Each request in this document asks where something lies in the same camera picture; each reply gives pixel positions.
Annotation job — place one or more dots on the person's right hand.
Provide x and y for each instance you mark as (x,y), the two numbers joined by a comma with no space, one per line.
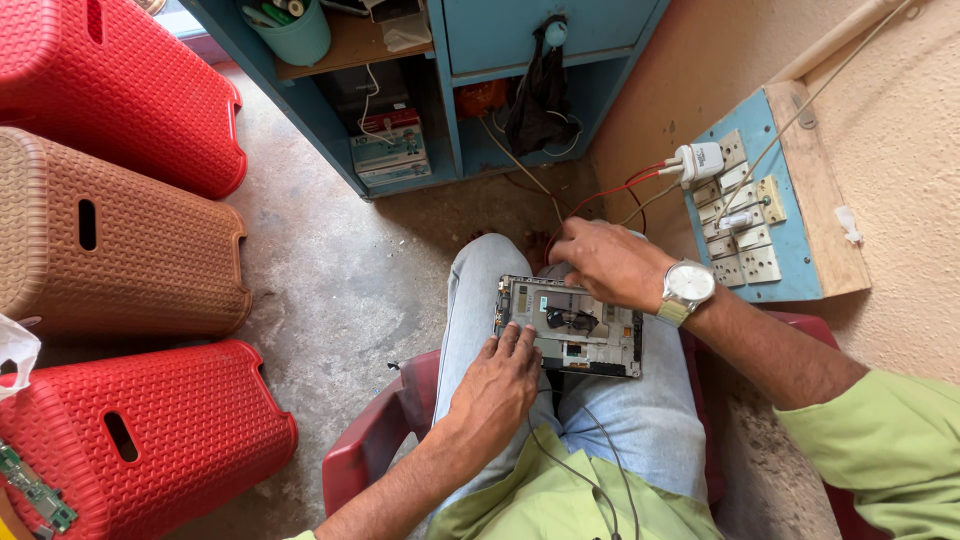
(611,262)

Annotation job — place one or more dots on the person's left hand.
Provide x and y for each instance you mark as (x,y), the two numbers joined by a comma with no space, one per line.
(491,394)

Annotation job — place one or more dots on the person's right fingers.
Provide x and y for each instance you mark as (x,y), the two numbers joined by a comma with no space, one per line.
(564,244)

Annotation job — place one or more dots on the tablet device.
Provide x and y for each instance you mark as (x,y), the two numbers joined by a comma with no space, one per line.
(574,326)

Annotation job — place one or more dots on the silver wristwatch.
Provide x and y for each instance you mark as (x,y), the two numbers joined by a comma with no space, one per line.
(686,289)

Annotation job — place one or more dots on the black plastic bag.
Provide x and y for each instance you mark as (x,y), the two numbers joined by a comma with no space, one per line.
(541,105)

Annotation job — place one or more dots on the white charger adapter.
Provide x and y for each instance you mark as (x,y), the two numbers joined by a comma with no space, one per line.
(699,163)

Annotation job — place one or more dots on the orange object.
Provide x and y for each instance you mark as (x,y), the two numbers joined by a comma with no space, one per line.
(480,97)

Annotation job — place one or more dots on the white plug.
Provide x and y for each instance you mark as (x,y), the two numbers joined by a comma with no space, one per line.
(735,220)

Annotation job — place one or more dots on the blue wooden cabinet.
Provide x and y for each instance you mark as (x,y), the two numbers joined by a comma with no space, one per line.
(457,82)

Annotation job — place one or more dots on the stack of small boxes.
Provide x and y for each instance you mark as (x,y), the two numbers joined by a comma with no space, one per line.
(390,150)

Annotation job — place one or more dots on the wooden board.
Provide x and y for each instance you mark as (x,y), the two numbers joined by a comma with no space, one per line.
(817,187)

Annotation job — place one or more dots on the red plastic chair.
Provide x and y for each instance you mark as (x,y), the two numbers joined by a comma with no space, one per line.
(375,435)

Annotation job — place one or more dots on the green plastic cup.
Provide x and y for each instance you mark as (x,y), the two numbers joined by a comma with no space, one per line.
(296,30)

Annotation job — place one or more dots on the brown plastic woven stool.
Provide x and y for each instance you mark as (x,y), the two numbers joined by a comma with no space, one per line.
(120,240)

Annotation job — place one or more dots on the red plastic woven stool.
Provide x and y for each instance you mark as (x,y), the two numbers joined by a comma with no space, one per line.
(150,442)
(120,86)

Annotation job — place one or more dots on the white plastic bag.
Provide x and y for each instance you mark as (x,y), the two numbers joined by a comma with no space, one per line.
(16,356)

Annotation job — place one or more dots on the green circuit board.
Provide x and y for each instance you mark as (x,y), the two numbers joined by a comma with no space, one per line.
(36,491)

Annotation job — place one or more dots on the blue electrical switch board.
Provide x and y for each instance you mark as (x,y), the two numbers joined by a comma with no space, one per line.
(746,217)

